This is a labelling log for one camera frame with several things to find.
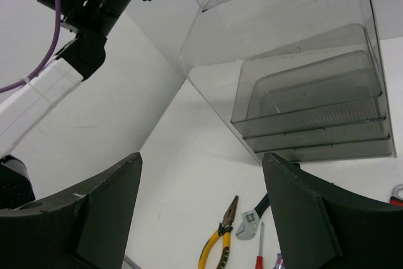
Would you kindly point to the smoky tray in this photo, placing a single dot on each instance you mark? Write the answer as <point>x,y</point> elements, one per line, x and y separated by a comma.
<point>333,67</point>
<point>349,150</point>
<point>271,126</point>

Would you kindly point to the blue handle screwdriver long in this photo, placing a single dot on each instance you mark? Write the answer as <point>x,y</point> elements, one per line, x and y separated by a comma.
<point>279,264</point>

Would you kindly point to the smoky bottom tray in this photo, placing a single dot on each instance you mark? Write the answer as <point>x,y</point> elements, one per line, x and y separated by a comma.
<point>349,150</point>

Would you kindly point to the red clear screwdriver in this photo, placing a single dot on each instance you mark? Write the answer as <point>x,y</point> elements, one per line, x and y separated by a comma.
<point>259,258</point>

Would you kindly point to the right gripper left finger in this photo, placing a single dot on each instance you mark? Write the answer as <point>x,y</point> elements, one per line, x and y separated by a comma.
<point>83,226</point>

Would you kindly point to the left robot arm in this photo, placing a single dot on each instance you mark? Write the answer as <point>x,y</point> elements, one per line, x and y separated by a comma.
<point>77,51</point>

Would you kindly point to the red handle adjustable wrench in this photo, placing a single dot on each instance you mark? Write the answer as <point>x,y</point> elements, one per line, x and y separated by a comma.
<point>396,198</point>

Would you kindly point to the clear acrylic box cover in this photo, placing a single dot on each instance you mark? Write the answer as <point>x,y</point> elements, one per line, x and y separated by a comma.
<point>225,33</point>

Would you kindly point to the smoky top tray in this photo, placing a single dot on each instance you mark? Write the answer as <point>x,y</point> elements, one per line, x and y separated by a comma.
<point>333,67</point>

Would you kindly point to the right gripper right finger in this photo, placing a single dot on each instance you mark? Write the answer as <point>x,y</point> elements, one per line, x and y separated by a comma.
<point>321,225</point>

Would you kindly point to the black handle adjustable wrench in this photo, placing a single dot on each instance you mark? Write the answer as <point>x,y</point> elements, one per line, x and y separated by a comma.
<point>250,220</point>

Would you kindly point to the yellow long-nose pliers left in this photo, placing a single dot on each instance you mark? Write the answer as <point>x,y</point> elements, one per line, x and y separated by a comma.
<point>223,231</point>

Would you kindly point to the smoky middle tray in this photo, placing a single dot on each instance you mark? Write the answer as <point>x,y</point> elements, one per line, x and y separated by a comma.
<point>271,126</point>

